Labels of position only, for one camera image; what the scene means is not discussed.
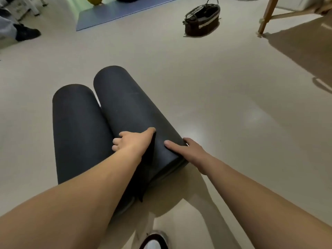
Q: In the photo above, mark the person's left hand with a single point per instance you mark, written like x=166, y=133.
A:
x=135, y=142

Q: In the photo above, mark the yellow ball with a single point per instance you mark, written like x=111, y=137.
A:
x=94, y=0

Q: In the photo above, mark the white plastic stool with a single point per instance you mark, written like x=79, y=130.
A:
x=26, y=7

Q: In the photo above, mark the wooden massage table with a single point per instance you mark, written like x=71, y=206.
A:
x=267, y=12

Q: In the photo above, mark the person's left forearm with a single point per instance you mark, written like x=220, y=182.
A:
x=64, y=204

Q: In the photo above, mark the person's right hand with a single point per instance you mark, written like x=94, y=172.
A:
x=197, y=155

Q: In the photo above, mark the person's right forearm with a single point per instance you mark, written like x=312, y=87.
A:
x=259, y=204

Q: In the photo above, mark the grey dotted fabric liner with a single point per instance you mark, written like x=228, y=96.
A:
x=199, y=13

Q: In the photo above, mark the grey yoga mat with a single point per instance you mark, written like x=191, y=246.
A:
x=129, y=106
x=77, y=132

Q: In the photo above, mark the blue yoga mat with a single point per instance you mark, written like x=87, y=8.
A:
x=109, y=12

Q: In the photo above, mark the dark wicker basket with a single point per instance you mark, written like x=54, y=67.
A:
x=193, y=31

